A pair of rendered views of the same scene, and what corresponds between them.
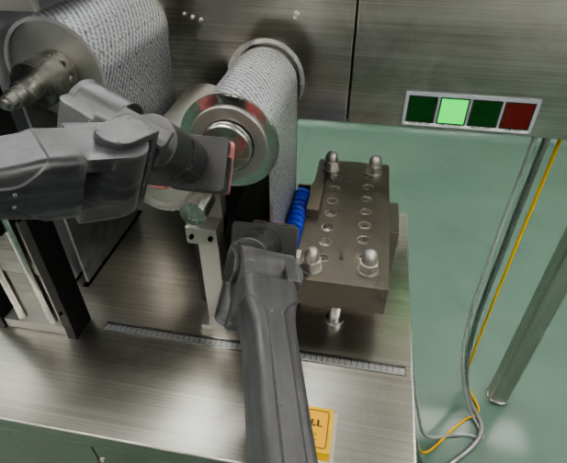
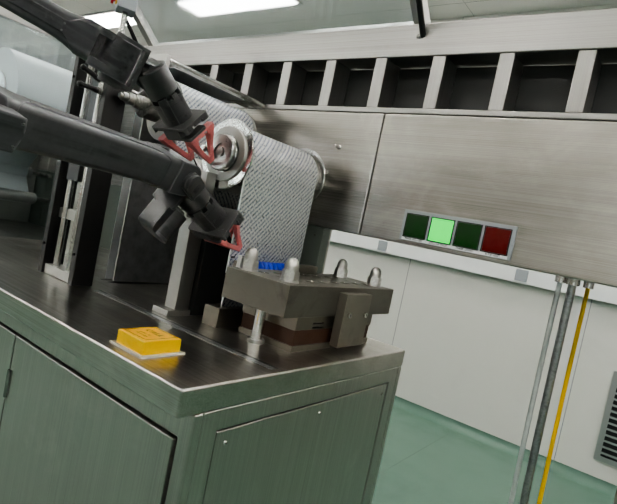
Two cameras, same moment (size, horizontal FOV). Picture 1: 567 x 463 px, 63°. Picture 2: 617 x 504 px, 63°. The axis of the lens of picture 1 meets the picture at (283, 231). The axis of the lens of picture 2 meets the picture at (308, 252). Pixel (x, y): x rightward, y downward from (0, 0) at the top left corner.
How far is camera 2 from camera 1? 76 cm
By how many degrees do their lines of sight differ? 43
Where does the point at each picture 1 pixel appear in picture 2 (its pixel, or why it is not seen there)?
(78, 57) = not seen: hidden behind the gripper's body
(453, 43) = (443, 173)
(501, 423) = not seen: outside the picture
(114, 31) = (206, 104)
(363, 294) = (271, 289)
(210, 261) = (182, 242)
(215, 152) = (195, 115)
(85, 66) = not seen: hidden behind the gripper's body
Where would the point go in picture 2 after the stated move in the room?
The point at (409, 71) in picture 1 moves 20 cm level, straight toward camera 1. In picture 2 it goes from (409, 193) to (359, 175)
